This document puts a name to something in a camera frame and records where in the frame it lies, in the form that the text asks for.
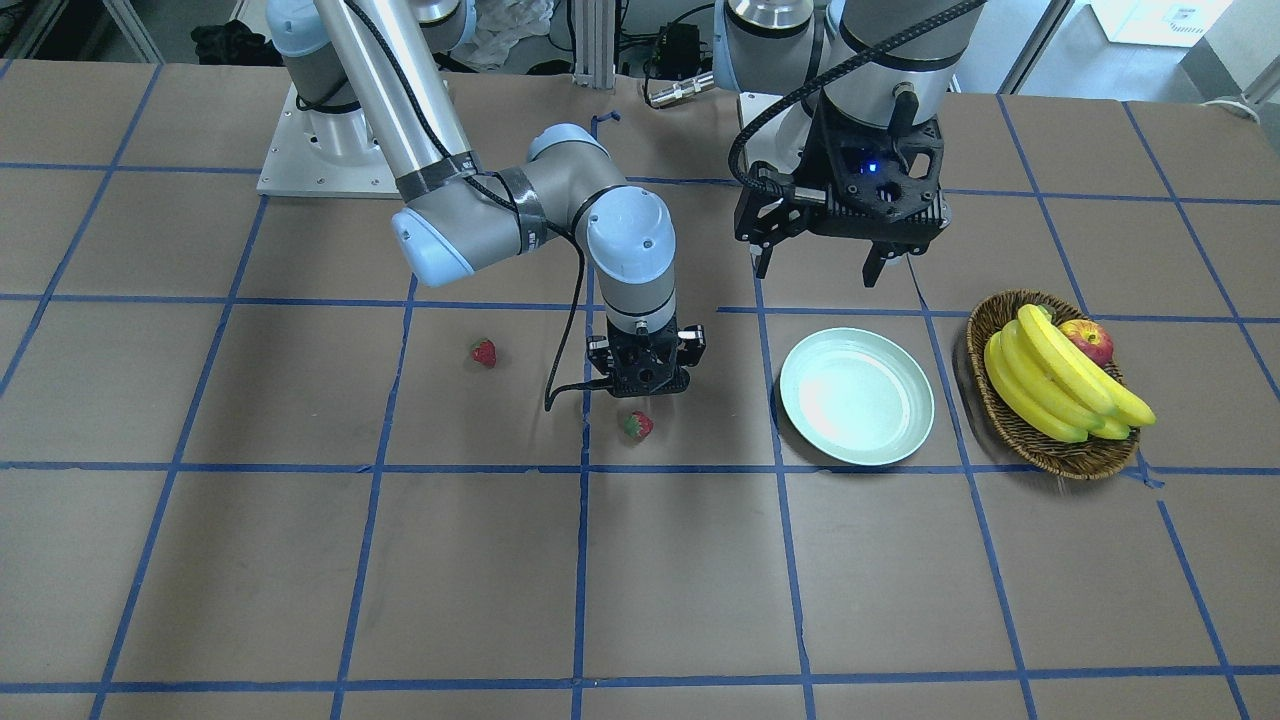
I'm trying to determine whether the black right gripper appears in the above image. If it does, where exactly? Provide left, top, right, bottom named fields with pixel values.
left=588, top=323, right=707, bottom=397

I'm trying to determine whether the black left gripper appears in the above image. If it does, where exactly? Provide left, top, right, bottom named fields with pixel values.
left=735, top=100, right=951, bottom=288

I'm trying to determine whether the red strawberry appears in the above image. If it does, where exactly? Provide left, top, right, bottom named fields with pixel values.
left=470, top=338, right=498, bottom=369
left=622, top=410, right=655, bottom=442

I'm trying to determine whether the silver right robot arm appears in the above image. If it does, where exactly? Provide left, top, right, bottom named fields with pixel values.
left=266, top=1, right=705, bottom=398

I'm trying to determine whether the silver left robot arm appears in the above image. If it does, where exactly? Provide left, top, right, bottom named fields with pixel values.
left=713, top=1, right=983, bottom=287

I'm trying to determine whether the light green plate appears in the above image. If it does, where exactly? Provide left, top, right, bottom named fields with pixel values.
left=778, top=327, right=934, bottom=466

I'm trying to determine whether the silver cylindrical connector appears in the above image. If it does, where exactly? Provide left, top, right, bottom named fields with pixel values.
left=643, top=72, right=716, bottom=110

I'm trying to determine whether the black power adapter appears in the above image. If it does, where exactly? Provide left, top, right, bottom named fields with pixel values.
left=650, top=22, right=701, bottom=81

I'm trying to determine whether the yellow banana bunch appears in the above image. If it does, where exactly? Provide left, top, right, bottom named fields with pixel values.
left=983, top=304, right=1157, bottom=445

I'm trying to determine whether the red apple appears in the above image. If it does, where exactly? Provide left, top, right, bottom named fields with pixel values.
left=1059, top=319, right=1114, bottom=366

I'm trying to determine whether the brown wicker basket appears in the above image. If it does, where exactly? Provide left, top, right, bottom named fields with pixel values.
left=952, top=290, right=1140, bottom=480

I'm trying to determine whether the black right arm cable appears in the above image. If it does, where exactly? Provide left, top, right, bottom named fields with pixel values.
left=340, top=0, right=605, bottom=413

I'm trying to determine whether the black corrugated cable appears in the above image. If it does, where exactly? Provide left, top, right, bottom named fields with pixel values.
left=728, top=0, right=991, bottom=191

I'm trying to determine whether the aluminium frame post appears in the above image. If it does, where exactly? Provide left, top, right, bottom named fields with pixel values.
left=566, top=1, right=620, bottom=92

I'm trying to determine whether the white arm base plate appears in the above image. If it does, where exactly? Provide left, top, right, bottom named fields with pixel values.
left=256, top=86, right=399, bottom=199

